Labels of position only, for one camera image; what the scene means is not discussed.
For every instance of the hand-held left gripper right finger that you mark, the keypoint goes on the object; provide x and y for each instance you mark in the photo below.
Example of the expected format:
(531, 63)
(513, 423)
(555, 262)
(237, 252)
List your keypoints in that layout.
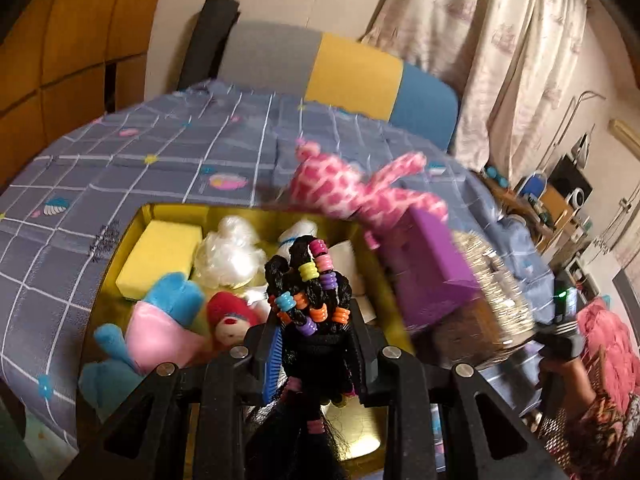
(370, 360)

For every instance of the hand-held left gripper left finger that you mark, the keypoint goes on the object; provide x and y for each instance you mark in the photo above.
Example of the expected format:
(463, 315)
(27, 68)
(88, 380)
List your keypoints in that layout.
(272, 360)

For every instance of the black beaded wig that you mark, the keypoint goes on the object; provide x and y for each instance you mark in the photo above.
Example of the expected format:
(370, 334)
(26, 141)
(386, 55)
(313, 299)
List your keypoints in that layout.
(310, 320)

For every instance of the gold metal tin box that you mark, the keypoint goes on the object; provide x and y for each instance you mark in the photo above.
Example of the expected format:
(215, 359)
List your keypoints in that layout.
(365, 435)

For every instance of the white fluffy scrunchie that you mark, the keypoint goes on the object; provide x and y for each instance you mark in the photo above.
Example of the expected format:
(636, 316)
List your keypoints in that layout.
(227, 255)

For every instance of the blue plush toy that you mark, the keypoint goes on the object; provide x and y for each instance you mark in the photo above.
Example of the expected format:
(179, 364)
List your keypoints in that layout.
(170, 295)

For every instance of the yellow sponge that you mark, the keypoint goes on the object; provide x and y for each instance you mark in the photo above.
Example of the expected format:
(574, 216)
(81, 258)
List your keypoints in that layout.
(160, 255)

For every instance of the person's right forearm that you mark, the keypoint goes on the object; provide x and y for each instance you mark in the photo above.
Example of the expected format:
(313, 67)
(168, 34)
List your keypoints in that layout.
(600, 435)

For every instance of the teal round objects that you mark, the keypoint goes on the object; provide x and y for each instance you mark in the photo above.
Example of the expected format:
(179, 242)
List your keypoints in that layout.
(495, 175)

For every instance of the person's right hand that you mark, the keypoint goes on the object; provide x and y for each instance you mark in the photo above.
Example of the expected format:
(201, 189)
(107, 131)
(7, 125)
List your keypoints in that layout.
(567, 372)

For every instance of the pink quilted cloth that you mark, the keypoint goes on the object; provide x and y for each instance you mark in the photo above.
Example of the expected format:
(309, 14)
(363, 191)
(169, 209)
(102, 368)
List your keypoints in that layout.
(610, 340)

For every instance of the ornate silver tissue box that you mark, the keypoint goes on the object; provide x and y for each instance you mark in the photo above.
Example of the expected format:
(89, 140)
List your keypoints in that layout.
(495, 300)

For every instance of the purple cardboard box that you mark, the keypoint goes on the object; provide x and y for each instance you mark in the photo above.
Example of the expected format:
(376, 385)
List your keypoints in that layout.
(440, 260)

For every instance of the white round device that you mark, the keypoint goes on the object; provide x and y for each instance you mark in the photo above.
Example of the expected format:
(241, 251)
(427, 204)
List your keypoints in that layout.
(577, 197)

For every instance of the wooden side table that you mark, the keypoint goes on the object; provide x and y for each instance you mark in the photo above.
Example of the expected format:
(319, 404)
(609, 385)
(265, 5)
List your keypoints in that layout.
(505, 200)

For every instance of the blue folding chair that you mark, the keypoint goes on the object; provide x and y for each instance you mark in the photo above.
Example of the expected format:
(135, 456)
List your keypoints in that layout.
(532, 185)

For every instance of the black monitor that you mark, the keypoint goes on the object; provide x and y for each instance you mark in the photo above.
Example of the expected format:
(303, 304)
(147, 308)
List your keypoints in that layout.
(567, 175)

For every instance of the pink spotted plush toy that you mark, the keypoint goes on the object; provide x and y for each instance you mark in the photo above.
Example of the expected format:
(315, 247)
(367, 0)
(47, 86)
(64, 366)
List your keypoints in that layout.
(325, 185)

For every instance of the metal pole rack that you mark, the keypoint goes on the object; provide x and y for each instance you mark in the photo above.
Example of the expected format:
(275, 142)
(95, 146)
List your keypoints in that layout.
(570, 115)

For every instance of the blue-grey grid tablecloth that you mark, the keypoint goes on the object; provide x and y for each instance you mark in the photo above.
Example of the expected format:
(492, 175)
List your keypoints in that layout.
(150, 135)

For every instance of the grey yellow blue chair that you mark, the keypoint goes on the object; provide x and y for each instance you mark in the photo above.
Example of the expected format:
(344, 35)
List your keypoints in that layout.
(350, 75)

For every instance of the ship print curtain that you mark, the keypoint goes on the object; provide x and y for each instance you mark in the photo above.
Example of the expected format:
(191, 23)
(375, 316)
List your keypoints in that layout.
(475, 35)

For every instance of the black rolled mat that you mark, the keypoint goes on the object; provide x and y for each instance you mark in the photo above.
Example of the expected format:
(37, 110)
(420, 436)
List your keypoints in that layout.
(210, 40)

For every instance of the wooden wardrobe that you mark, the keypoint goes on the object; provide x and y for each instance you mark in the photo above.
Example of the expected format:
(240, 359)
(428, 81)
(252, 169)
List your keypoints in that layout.
(65, 35)

